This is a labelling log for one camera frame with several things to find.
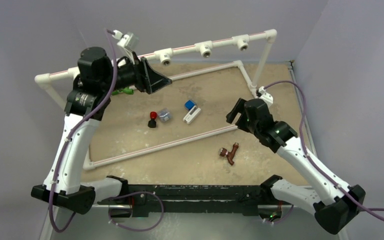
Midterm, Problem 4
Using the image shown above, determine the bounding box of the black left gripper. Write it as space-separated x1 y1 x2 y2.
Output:
99 51 171 93

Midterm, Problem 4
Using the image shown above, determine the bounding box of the brown copper faucet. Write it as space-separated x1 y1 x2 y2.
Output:
218 142 240 166

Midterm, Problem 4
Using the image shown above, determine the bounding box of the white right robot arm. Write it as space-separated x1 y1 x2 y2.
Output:
226 98 366 235

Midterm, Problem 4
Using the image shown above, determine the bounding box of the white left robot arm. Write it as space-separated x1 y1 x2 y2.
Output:
30 46 172 215

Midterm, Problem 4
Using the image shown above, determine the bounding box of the green faucet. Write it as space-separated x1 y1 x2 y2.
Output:
111 87 134 96

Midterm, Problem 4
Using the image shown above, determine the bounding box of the clear grey faucet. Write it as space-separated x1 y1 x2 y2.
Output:
157 108 173 123

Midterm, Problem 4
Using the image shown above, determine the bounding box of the red and black faucet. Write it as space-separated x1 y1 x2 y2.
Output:
147 111 158 129

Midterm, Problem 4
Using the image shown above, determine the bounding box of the blue and white faucet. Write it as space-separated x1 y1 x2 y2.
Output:
183 100 202 125

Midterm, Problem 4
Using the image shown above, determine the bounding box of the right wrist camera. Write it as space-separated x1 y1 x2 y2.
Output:
256 86 274 108

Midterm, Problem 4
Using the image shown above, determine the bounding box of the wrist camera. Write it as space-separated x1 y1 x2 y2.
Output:
117 32 139 51
256 86 274 108

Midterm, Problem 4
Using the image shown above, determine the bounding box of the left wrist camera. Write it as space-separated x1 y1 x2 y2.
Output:
117 32 139 51

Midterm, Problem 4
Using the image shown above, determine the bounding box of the white PVC pipe frame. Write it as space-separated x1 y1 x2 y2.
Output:
34 29 278 171

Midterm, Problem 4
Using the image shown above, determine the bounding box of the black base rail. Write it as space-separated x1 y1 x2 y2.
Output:
97 184 290 219

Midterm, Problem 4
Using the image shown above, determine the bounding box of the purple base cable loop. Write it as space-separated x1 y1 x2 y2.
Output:
107 192 165 233

